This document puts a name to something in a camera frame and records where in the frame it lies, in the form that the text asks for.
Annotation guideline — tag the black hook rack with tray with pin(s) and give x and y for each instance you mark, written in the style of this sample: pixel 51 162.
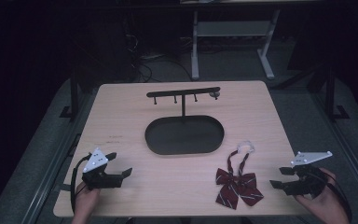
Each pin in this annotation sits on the black hook rack with tray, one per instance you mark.
pixel 183 135

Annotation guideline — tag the person's left hand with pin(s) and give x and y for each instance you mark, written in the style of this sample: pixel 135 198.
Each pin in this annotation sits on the person's left hand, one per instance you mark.
pixel 85 200

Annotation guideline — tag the black metal stand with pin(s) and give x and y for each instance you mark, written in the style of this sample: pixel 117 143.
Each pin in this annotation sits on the black metal stand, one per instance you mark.
pixel 74 93
pixel 331 93

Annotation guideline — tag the dark red striped bow tie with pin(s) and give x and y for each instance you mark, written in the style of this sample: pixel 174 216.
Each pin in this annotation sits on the dark red striped bow tie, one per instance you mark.
pixel 237 186

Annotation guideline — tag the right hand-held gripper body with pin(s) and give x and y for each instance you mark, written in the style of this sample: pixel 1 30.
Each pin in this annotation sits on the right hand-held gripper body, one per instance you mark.
pixel 307 182

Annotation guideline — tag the white metal desk frame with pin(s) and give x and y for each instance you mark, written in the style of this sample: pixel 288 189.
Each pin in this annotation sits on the white metal desk frame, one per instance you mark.
pixel 230 28

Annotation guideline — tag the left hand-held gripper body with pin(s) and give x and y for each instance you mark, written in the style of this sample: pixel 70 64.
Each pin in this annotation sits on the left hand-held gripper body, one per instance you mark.
pixel 101 180

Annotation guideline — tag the person's right hand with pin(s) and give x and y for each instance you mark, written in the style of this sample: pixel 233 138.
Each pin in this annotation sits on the person's right hand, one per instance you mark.
pixel 329 205

